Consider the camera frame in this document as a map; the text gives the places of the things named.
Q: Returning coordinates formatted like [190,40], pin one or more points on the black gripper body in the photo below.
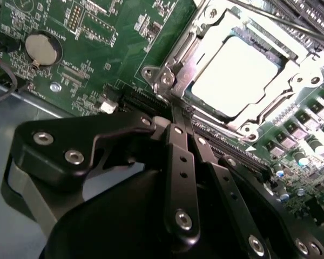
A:
[110,229]

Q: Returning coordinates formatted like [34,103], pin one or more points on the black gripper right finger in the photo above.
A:
[232,189]

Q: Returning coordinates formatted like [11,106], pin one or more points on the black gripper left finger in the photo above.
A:
[56,145]

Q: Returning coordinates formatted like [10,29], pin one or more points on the silver CPU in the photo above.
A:
[232,78]

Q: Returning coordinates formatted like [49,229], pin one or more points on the metal socket cover frame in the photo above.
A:
[187,64]

